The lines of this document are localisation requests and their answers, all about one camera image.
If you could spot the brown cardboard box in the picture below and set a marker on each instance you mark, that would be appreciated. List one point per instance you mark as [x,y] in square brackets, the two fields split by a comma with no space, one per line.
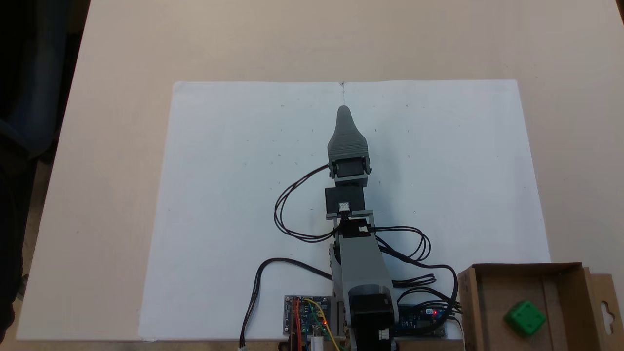
[487,307]

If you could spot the white USB plug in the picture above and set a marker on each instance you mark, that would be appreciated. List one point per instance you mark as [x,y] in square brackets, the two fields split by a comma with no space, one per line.
[317,344]

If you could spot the blue circuit board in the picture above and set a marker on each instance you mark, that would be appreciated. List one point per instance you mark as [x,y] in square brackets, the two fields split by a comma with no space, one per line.
[421,319]

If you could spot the green circuit board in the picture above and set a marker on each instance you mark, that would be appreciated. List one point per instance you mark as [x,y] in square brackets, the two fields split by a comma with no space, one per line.
[304,317]

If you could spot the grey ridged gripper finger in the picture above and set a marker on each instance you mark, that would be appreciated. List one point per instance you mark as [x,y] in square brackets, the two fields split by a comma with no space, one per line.
[347,139]

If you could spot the green dice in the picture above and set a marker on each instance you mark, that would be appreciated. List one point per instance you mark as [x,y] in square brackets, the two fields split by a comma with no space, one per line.
[525,318]

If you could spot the white paper sheet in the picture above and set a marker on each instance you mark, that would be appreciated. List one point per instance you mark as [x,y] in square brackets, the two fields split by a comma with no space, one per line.
[463,170]
[219,195]

